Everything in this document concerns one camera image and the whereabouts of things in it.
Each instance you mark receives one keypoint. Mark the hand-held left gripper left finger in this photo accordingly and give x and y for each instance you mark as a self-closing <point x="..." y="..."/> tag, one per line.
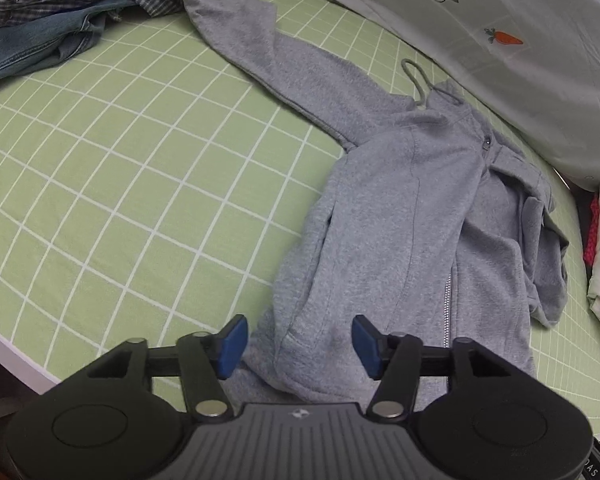
<point x="234" y="346"/>

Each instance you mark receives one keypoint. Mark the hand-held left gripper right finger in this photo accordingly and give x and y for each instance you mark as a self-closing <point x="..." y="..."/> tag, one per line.
<point x="366" y="347"/>

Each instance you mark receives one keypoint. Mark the grey zip hoodie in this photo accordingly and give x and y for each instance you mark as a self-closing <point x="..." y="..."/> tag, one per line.
<point x="390" y="210"/>

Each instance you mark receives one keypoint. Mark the white mattress edge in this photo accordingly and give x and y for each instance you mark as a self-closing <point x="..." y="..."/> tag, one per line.
<point x="10" y="355"/>

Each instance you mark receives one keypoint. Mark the red cloth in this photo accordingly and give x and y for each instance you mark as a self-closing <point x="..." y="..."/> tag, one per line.
<point x="591" y="240"/>

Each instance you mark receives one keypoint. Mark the white printed duvet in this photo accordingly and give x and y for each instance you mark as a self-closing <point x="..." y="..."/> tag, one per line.
<point x="480" y="85"/>

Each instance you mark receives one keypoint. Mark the blue denim jeans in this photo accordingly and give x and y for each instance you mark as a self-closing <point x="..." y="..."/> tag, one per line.
<point x="25" y="45"/>

